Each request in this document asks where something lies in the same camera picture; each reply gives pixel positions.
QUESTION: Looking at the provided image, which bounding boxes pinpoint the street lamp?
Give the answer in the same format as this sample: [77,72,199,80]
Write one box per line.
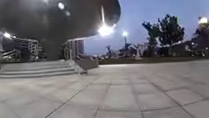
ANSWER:
[121,29,130,57]

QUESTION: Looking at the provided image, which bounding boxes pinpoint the grey stone paving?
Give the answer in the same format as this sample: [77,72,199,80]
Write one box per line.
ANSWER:
[0,58,209,118]

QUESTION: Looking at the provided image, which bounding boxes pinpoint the dark hedge strip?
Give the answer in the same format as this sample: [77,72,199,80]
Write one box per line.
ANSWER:
[97,54,209,66]

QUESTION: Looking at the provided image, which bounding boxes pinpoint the broad dark tree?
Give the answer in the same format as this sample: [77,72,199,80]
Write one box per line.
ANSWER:
[140,13,186,59]

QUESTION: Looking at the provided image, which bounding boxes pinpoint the dark disc-shaped canopy building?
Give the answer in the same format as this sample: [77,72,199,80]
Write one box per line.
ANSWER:
[0,0,123,63]

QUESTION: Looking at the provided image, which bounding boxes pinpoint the grey stone steps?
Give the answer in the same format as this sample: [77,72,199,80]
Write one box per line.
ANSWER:
[0,59,87,80]

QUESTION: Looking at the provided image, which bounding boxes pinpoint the building with lit windows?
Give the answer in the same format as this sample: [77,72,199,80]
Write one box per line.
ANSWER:
[1,35,44,63]

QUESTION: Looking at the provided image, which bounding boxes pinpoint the dark tree with lamp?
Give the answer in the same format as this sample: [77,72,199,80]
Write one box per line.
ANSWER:
[190,15,209,59]

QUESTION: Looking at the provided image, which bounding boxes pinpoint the low grey wall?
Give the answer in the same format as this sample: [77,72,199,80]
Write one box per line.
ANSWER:
[75,57,100,72]

